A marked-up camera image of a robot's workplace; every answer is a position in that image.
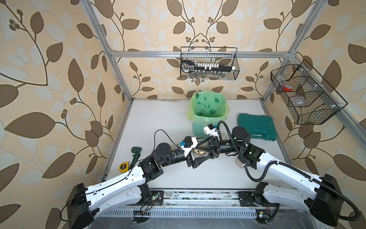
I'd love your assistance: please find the beige-lid jar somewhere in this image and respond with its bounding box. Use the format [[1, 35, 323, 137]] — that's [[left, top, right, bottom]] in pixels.
[[192, 148, 210, 157]]

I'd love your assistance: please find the green plastic trash bin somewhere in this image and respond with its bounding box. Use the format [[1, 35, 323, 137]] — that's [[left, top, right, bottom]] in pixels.
[[192, 91, 226, 138]]

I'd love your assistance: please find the yellow-green bin liner bag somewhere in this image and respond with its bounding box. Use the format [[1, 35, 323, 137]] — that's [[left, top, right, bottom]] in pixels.
[[187, 90, 230, 127]]

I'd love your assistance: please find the beige jar lid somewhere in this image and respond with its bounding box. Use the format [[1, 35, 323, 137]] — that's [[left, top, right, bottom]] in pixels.
[[235, 158, 244, 169]]

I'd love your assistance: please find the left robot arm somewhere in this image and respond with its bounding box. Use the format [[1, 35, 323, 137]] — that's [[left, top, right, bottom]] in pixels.
[[65, 143, 218, 229]]

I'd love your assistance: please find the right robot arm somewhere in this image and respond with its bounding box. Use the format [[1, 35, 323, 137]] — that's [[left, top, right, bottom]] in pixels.
[[190, 127, 344, 227]]

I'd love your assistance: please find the green plastic tool case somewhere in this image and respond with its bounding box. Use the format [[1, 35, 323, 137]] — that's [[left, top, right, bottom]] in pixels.
[[237, 113, 277, 141]]

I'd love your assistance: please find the yellow tape measure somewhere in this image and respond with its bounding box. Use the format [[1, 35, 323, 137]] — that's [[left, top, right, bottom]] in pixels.
[[118, 162, 129, 173]]

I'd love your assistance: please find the red object in basket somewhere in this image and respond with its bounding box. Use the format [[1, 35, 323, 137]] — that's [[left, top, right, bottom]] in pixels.
[[283, 84, 293, 92]]

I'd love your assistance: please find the black socket wrench set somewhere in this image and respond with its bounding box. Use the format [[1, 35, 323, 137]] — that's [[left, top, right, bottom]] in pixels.
[[180, 60, 236, 73]]

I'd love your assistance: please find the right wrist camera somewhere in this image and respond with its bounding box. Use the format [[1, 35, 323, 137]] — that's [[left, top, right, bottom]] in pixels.
[[204, 124, 219, 137]]

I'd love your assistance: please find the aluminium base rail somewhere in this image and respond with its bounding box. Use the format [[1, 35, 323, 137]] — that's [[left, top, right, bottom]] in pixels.
[[84, 188, 321, 209]]

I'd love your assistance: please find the back wire basket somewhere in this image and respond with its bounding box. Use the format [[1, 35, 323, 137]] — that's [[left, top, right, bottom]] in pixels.
[[180, 46, 240, 81]]

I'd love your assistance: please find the wire basket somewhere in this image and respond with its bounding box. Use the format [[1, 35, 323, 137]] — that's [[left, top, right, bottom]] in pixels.
[[271, 60, 348, 125], [180, 46, 240, 81]]

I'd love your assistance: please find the right wire basket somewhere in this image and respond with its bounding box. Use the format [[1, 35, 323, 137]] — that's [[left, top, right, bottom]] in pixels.
[[271, 60, 348, 125]]

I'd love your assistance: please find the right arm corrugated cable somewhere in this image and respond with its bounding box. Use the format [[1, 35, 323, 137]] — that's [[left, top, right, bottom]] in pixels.
[[216, 121, 361, 221]]

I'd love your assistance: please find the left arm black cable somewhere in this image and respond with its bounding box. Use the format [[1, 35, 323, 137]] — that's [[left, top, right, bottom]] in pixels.
[[59, 129, 181, 222]]

